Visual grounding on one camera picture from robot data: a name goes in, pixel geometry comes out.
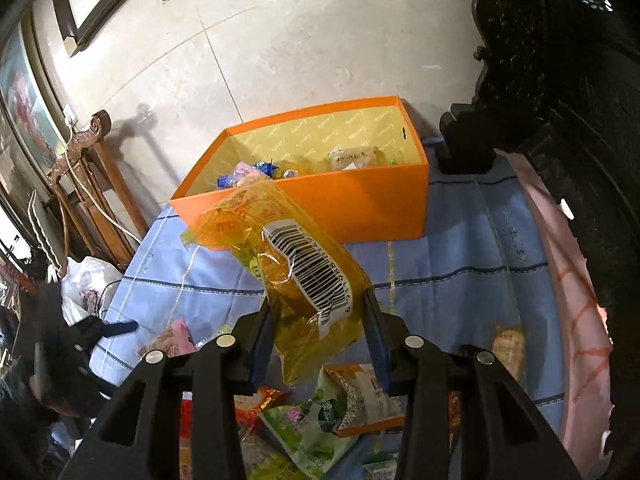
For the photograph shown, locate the blue checked tablecloth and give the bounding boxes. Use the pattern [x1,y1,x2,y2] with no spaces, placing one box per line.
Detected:
[92,135,566,480]

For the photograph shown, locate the pink cloth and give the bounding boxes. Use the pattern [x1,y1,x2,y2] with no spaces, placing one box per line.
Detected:
[505,152,616,466]

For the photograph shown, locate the white plastic bag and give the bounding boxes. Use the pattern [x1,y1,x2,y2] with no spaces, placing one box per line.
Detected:
[60,256,123,326]

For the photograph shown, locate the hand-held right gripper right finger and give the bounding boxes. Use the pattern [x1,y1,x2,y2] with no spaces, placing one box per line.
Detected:
[362,287,583,480]

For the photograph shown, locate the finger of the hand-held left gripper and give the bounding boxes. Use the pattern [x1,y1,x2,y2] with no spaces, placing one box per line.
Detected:
[75,316,138,356]

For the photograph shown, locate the dark carved wooden furniture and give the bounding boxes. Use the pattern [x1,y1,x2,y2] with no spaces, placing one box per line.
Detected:
[439,0,640,480]

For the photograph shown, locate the white power cable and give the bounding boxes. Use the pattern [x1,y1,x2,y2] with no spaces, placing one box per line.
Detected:
[64,122,145,242]

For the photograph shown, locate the orange cardboard box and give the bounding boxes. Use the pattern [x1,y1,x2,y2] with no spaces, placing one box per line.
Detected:
[169,95,430,246]

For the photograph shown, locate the clear yellow barcode snack bag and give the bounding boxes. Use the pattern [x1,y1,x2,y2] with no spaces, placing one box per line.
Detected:
[181,179,373,387]

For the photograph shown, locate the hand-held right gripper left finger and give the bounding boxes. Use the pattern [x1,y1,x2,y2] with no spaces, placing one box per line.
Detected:
[59,302,281,480]

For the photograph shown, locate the dark framed wall picture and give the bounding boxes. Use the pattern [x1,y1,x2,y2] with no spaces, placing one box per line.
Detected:
[50,0,151,58]

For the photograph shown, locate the brown carved wooden chair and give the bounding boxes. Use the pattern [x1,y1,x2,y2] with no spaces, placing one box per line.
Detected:
[47,110,151,261]

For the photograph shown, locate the framed flower painting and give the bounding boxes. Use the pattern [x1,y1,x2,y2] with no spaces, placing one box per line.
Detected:
[0,22,68,171]

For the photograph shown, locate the pile of mixed snack packets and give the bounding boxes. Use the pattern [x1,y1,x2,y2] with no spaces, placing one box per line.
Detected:
[135,317,527,480]

